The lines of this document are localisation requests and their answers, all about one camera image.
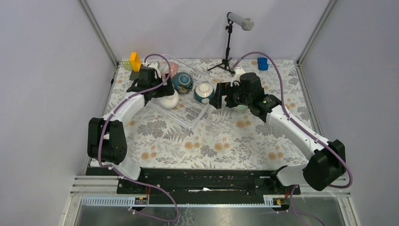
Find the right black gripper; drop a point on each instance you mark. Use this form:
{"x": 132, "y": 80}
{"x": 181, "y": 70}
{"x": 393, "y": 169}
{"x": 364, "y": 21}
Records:
{"x": 223, "y": 89}

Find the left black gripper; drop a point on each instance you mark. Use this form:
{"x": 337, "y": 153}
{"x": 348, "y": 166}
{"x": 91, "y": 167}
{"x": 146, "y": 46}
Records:
{"x": 165, "y": 90}

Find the light green celadon bowl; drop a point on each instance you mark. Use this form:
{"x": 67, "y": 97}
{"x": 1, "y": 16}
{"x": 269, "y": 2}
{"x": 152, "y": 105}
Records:
{"x": 240, "y": 108}

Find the white ribbed bowl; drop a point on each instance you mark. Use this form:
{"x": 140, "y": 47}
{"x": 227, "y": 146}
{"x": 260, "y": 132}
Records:
{"x": 169, "y": 102}

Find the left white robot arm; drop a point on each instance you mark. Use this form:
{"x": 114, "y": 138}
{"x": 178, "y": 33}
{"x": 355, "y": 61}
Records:
{"x": 106, "y": 135}

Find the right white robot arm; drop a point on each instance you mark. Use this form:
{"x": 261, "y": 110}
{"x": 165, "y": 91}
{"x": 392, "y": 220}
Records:
{"x": 325, "y": 158}

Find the dark grey building plate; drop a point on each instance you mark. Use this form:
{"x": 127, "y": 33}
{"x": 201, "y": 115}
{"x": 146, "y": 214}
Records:
{"x": 134, "y": 76}

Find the teal white spotted bowl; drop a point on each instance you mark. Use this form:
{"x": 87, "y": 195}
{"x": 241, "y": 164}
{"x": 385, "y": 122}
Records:
{"x": 203, "y": 93}

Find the yellow toy block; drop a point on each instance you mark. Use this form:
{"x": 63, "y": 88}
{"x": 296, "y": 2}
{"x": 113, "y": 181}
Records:
{"x": 135, "y": 61}

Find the lime green toy block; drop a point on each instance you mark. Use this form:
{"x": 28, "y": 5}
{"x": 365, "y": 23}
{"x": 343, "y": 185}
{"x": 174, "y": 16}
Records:
{"x": 126, "y": 64}

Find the dark teal floral bowl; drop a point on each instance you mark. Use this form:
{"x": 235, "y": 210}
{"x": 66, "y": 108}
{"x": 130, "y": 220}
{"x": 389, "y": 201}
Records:
{"x": 182, "y": 82}

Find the blue toy block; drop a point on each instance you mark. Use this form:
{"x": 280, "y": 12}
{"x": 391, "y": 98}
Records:
{"x": 263, "y": 63}

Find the grey microphone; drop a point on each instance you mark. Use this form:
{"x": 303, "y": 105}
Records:
{"x": 247, "y": 24}

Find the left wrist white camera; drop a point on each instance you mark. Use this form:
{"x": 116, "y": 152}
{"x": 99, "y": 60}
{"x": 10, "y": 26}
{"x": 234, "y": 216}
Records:
{"x": 155, "y": 65}

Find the wrist white camera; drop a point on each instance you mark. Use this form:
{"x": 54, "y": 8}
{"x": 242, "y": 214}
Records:
{"x": 155, "y": 65}
{"x": 238, "y": 72}

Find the white wire dish rack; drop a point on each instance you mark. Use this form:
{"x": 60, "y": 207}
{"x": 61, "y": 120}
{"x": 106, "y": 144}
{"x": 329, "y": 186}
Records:
{"x": 188, "y": 111}

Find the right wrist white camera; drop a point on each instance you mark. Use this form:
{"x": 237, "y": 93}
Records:
{"x": 238, "y": 72}

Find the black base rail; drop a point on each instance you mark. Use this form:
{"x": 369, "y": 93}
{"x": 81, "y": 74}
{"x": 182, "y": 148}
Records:
{"x": 207, "y": 186}

